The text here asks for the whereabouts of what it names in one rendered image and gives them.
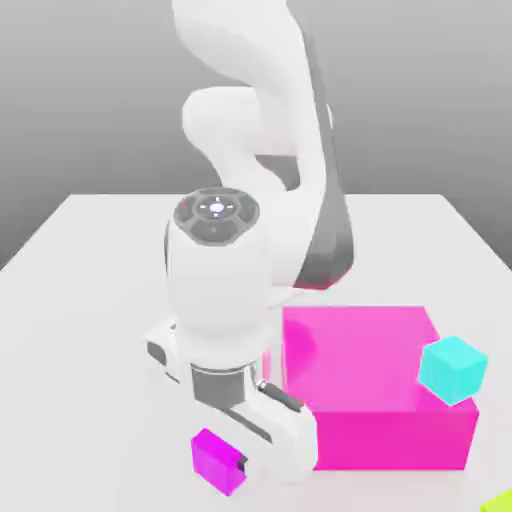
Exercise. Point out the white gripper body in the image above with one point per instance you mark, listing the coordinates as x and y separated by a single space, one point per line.
288 440

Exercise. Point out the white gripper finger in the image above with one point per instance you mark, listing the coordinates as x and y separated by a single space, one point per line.
242 464

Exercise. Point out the small purple cube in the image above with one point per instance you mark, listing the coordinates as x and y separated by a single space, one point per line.
214 460

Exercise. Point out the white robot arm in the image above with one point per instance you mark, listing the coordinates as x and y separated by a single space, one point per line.
224 280

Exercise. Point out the small cyan cube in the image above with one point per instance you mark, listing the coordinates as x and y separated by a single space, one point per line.
452 370

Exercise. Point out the small yellow-green cube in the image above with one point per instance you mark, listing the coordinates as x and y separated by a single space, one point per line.
500 503

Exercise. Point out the large pink box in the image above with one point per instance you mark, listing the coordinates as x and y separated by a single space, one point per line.
360 368

